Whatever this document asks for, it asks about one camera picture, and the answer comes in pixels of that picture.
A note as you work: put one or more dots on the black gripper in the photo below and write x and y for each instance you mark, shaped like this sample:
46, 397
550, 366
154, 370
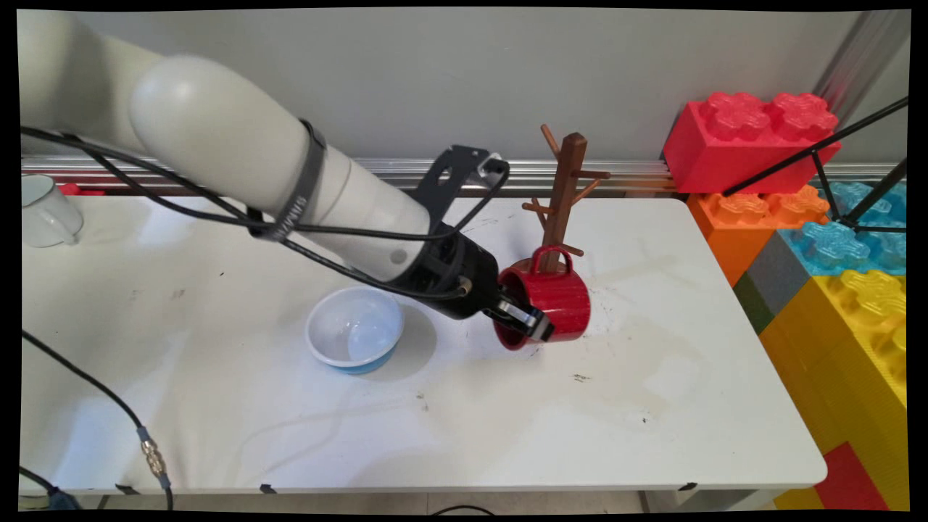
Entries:
467, 279

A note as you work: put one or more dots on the red enamel mug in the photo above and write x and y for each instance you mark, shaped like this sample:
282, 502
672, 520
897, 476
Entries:
562, 297

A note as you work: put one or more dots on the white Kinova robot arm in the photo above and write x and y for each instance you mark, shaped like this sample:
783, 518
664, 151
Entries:
239, 152

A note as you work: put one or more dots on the brown wooden mug tree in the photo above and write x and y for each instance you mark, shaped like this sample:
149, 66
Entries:
565, 188

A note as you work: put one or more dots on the white bowl with blue outside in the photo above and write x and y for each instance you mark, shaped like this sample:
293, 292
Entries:
355, 330

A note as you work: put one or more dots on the big orange toy brick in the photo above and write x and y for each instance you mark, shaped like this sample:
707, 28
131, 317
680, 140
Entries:
732, 225

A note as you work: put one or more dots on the big dark green toy brick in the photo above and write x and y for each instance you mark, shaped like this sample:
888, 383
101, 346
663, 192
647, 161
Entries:
754, 304

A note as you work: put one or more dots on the big red toy brick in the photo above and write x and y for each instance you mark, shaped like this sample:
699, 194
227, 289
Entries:
718, 148

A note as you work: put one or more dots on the big grey toy brick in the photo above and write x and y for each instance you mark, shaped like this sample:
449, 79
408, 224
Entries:
779, 279

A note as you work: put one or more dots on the big blue toy brick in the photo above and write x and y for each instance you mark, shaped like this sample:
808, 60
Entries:
834, 246

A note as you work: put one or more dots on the big yellow toy brick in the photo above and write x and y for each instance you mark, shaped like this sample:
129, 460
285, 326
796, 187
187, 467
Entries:
841, 348

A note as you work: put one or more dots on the black tripod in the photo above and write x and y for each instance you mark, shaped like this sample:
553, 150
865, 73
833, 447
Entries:
826, 181

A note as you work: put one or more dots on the flat red toy brick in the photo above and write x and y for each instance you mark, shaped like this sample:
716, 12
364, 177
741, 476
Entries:
848, 478

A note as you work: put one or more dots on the upright aluminium profile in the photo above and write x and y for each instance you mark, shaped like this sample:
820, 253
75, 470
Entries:
859, 61

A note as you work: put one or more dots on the small red object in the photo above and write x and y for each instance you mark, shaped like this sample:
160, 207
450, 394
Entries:
83, 190

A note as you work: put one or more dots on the white enamel mug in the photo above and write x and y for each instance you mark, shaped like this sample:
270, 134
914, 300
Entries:
47, 210

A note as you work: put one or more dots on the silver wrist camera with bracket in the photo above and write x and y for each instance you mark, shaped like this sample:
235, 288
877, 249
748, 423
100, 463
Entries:
457, 177

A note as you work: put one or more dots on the aluminium rail along wall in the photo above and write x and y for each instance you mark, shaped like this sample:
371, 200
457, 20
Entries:
580, 174

